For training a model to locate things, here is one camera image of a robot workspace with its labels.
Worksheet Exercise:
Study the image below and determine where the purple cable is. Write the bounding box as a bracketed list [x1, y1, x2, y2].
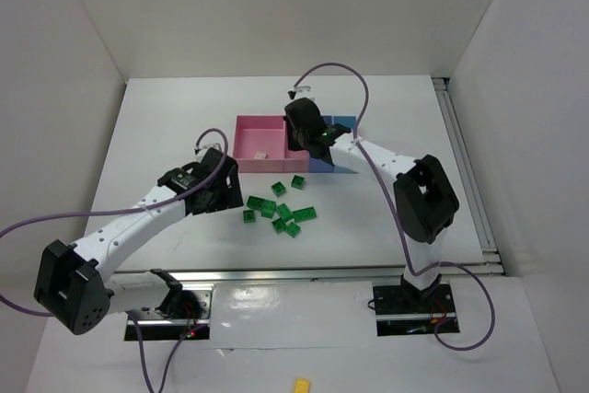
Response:
[288, 62, 496, 352]
[0, 128, 230, 393]

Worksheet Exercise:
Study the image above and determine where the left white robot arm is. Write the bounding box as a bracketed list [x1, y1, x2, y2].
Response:
[34, 147, 243, 335]

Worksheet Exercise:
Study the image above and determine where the aluminium rail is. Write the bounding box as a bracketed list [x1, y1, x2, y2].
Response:
[432, 77, 505, 275]
[110, 264, 415, 283]

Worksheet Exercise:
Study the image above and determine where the large pink bin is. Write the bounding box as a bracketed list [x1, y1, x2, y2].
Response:
[233, 115, 285, 173]

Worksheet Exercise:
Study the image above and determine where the aluminium rail right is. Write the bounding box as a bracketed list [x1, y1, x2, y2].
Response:
[432, 77, 505, 275]

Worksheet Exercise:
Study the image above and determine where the yellow lego brick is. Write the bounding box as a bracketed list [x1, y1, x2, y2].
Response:
[292, 378, 311, 393]

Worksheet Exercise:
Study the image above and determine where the green lego long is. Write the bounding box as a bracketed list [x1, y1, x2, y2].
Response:
[247, 195, 276, 212]
[293, 207, 318, 223]

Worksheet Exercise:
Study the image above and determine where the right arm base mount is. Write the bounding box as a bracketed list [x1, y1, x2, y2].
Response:
[366, 283, 460, 337]

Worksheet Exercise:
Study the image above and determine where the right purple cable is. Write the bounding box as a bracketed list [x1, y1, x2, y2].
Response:
[288, 62, 496, 352]

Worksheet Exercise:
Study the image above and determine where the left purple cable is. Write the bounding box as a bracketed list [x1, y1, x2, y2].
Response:
[0, 128, 230, 393]

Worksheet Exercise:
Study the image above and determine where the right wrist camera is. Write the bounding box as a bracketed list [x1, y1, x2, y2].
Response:
[287, 86, 315, 101]

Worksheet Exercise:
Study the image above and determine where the small pink bin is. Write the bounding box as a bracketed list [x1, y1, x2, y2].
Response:
[283, 129, 309, 173]

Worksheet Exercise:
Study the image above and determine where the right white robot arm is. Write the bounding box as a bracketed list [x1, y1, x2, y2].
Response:
[284, 98, 459, 296]

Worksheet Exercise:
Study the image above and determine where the aluminium rail front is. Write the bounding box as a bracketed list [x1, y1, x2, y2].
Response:
[110, 264, 415, 283]

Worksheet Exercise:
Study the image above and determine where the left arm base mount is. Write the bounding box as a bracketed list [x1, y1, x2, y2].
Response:
[121, 269, 213, 341]

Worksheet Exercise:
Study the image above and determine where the green lego small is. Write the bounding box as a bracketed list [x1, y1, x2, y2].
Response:
[243, 209, 256, 224]

